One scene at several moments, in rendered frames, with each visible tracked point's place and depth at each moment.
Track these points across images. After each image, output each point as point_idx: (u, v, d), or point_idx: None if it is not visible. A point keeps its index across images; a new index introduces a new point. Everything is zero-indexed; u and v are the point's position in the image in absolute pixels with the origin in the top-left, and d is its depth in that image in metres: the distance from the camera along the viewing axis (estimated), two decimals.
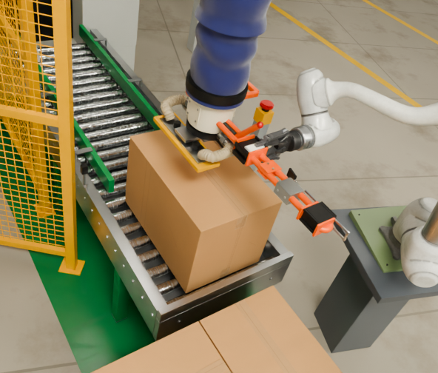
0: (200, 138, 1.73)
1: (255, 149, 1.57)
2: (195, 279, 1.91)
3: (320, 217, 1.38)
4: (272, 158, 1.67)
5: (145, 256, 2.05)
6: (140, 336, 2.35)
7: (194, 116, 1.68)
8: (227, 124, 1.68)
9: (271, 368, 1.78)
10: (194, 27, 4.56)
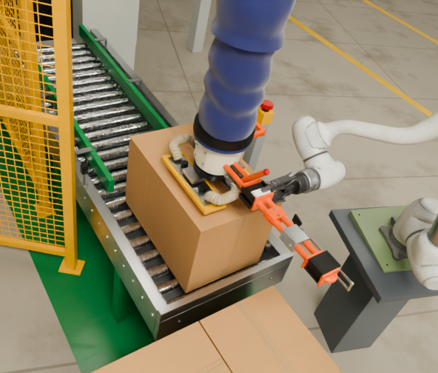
0: (207, 179, 1.75)
1: (262, 194, 1.60)
2: (195, 279, 1.91)
3: (325, 268, 1.41)
4: (278, 200, 1.70)
5: (145, 256, 2.05)
6: (140, 336, 2.35)
7: (202, 159, 1.71)
8: (234, 166, 1.71)
9: (271, 368, 1.78)
10: (194, 27, 4.56)
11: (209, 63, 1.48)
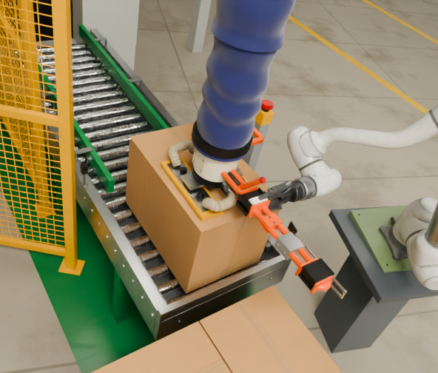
0: (205, 186, 1.78)
1: (259, 202, 1.62)
2: (195, 279, 1.91)
3: (318, 275, 1.43)
4: (275, 208, 1.72)
5: (145, 256, 2.05)
6: (140, 336, 2.35)
7: (200, 166, 1.74)
8: (231, 174, 1.73)
9: (271, 368, 1.78)
10: (194, 27, 4.56)
11: (207, 73, 1.51)
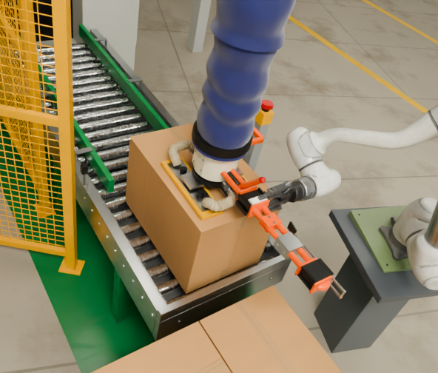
0: (205, 185, 1.78)
1: (259, 202, 1.62)
2: (195, 280, 1.91)
3: (317, 275, 1.43)
4: (274, 209, 1.72)
5: (145, 256, 2.05)
6: (140, 336, 2.35)
7: (200, 166, 1.74)
8: (231, 174, 1.74)
9: (271, 368, 1.78)
10: (194, 27, 4.56)
11: (207, 73, 1.51)
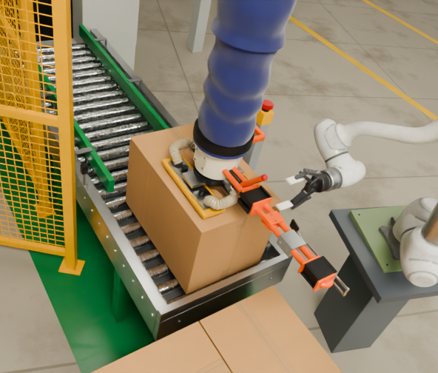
0: (206, 183, 1.77)
1: (295, 181, 1.67)
2: (196, 280, 1.90)
3: (320, 273, 1.42)
4: (302, 201, 1.81)
5: (145, 256, 2.05)
6: (140, 336, 2.35)
7: (201, 163, 1.73)
8: (233, 172, 1.73)
9: (271, 368, 1.78)
10: (194, 27, 4.56)
11: (209, 70, 1.50)
